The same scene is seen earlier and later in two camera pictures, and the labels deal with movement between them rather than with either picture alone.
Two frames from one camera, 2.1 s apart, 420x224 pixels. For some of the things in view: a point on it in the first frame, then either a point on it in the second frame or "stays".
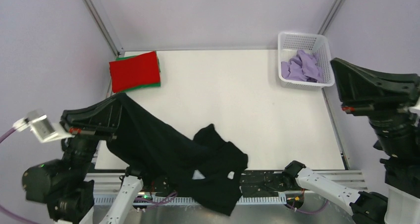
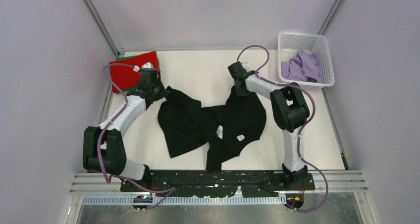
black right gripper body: [376, 109] -> [240, 92]
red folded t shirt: [134, 71] stays
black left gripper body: [92, 133] -> [158, 87]
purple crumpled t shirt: [304, 67] stays
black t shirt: [205, 171] -> [184, 124]
